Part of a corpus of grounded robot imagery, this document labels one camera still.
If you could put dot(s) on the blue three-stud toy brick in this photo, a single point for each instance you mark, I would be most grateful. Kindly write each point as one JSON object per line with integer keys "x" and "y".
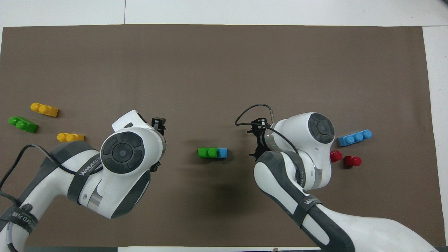
{"x": 222, "y": 153}
{"x": 355, "y": 138}

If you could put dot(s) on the brown table mat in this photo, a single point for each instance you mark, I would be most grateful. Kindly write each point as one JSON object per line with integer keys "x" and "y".
{"x": 224, "y": 70}

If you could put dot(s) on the yellow two-stud toy brick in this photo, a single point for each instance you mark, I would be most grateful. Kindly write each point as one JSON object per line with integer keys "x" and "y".
{"x": 44, "y": 110}
{"x": 71, "y": 137}

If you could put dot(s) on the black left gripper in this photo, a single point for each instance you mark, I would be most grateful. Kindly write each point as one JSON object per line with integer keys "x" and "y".
{"x": 158, "y": 125}

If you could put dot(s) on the red one-stud toy brick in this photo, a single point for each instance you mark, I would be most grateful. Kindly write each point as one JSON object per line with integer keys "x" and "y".
{"x": 336, "y": 156}
{"x": 352, "y": 161}

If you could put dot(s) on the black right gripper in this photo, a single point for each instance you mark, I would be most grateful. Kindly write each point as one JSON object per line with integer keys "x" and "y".
{"x": 261, "y": 141}

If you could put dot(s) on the green two-stud toy brick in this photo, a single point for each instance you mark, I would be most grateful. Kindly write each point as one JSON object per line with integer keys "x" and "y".
{"x": 207, "y": 153}
{"x": 23, "y": 124}

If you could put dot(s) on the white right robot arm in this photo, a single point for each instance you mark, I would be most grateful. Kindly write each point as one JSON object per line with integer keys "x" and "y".
{"x": 315, "y": 129}

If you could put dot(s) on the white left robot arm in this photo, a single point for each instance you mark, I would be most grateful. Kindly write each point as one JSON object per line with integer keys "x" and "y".
{"x": 122, "y": 154}

